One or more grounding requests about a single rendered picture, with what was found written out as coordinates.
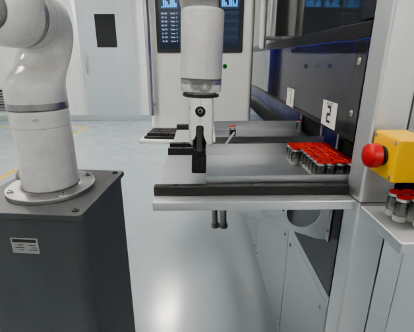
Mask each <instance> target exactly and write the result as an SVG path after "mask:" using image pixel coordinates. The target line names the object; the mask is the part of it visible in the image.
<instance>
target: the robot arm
mask: <svg viewBox="0 0 414 332"><path fill-rule="evenodd" d="M179 1H180V6H181V91H184V93H183V96H184V97H188V98H189V140H190V145H192V144H193V154H192V173H206V143H207V144H209V145H210V146H212V144H213V127H214V98H215V97H219V94H217V93H216V92H221V88H222V59H223V30H224V15H225V13H224V10H223V9H221V8H219V0H179ZM0 46H1V47H11V48H16V57H15V60H14V63H13V65H12V67H11V69H10V70H9V72H8V73H7V75H6V77H5V79H4V81H3V85H2V91H3V99H4V103H5V109H6V112H7V118H8V122H9V128H10V132H11V138H12V141H13V147H14V151H15V156H16V162H17V166H18V169H16V173H15V177H16V179H17V181H15V182H13V183H12V184H10V185H8V187H6V189H5V191H4V195H5V198H6V200H7V201H9V202H11V203H13V204H18V205H24V206H40V205H47V204H55V203H59V202H64V201H67V200H71V199H73V198H76V197H79V196H81V195H83V194H85V193H87V192H88V191H90V190H91V189H92V188H93V187H94V185H95V183H96V181H95V177H94V176H93V175H92V174H91V173H90V172H85V171H79V170H78V165H77V160H76V152H75V146H74V138H73V129H72V124H71V116H70V111H69V101H68V97H67V88H66V77H67V71H68V68H69V63H70V60H71V55H72V51H73V26H72V22H71V18H70V16H69V13H68V11H67V9H66V7H65V6H64V4H63V3H62V2H61V1H60V0H0Z"/></svg>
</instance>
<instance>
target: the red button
mask: <svg viewBox="0 0 414 332"><path fill-rule="evenodd" d="M361 159H362V162H363V164H364V165H365V166H366V167H369V168H377V167H380V166H381V165H382V163H383V161H384V149H383V147H382V146H381V145H380V144H367V145H365V146H364V147H363V149H362V152H361Z"/></svg>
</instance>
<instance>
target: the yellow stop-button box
mask: <svg viewBox="0 0 414 332"><path fill-rule="evenodd" d="M374 144H380V145H381V146H382V147H383V149H384V161H383V163H382V165H381V166H380V167H377V168H370V169H371V170H372V171H374V172H375V173H377V174H378V175H380V176H381V177H383V178H385V179H386V180H388V181H389V182H391V183H414V129H409V130H377V131H376V132H375V137H374Z"/></svg>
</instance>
